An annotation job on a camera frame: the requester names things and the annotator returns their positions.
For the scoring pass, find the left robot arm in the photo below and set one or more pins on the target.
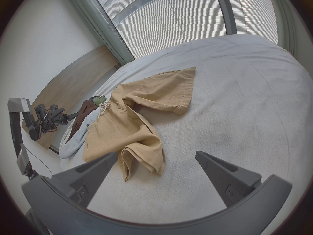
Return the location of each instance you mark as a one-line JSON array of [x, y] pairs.
[[33, 131]]

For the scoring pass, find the grey-green curtain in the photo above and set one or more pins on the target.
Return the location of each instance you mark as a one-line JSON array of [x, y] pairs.
[[102, 26], [285, 21]]

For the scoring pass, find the bed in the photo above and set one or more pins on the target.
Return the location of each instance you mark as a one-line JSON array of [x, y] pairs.
[[244, 106]]

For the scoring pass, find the green garment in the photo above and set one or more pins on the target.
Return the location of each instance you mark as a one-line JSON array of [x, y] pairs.
[[100, 100]]

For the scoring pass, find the window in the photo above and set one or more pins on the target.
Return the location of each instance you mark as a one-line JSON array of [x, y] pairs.
[[195, 13]]

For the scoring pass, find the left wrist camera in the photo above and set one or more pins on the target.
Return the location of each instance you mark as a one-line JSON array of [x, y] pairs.
[[53, 107]]

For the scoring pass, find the pale blue garment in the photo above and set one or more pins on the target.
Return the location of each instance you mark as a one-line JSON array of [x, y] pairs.
[[73, 146]]

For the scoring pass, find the tan shorts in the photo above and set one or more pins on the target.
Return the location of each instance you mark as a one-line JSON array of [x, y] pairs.
[[137, 121]]

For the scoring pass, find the black garment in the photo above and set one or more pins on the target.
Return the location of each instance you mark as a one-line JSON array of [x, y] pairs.
[[92, 99]]

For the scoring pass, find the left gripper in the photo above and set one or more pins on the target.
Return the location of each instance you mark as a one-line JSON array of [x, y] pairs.
[[57, 118]]

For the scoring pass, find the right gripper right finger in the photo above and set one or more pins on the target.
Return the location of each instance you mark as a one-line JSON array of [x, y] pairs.
[[232, 180]]

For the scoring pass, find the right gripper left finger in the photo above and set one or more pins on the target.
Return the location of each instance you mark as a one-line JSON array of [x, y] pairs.
[[80, 182]]

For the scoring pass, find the brown garment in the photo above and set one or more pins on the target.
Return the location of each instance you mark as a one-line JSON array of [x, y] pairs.
[[82, 117]]

